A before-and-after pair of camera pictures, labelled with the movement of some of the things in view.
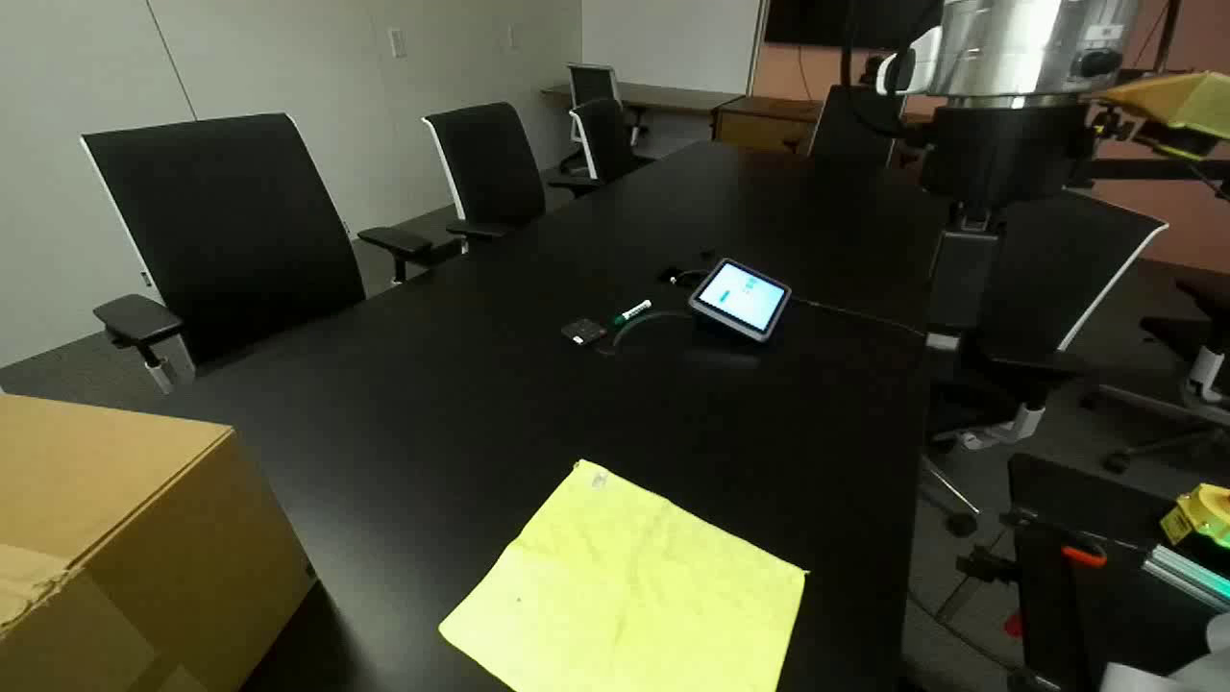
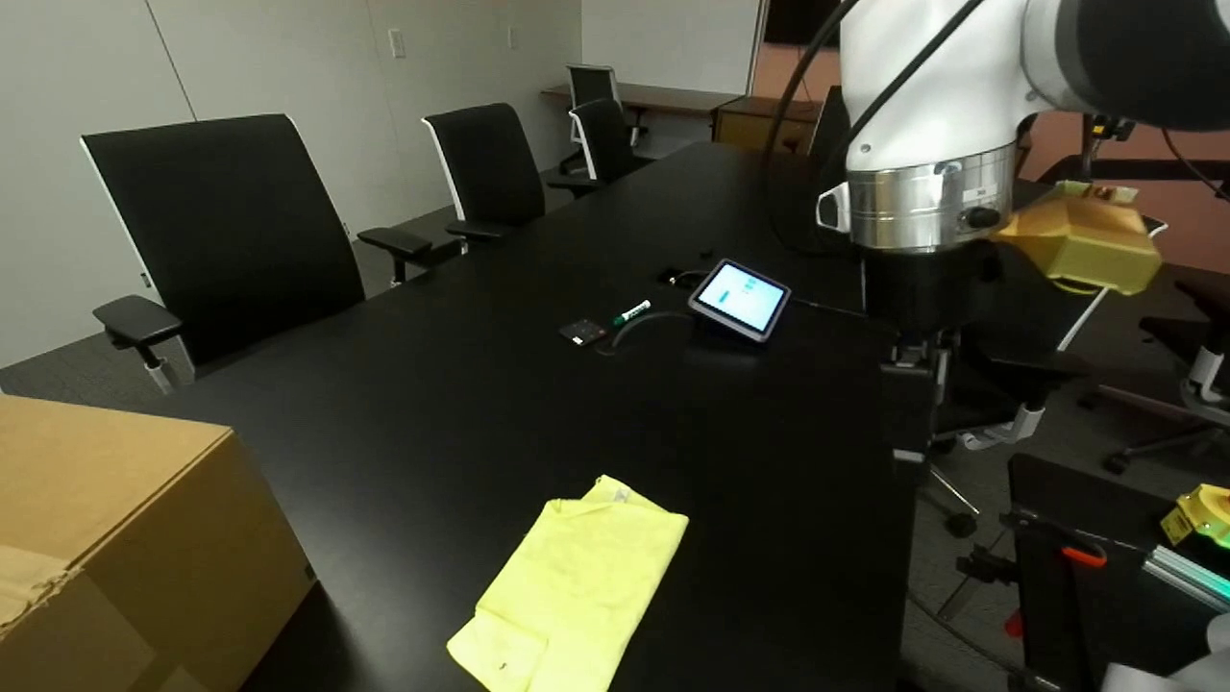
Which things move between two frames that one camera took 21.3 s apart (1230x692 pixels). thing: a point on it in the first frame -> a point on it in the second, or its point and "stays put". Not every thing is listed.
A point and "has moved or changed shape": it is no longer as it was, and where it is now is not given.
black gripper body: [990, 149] -> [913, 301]
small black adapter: [583, 328] stays put
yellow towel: [615, 588] has moved or changed shape
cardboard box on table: [134, 551] stays put
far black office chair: [602, 128] stays put
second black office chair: [488, 180] stays put
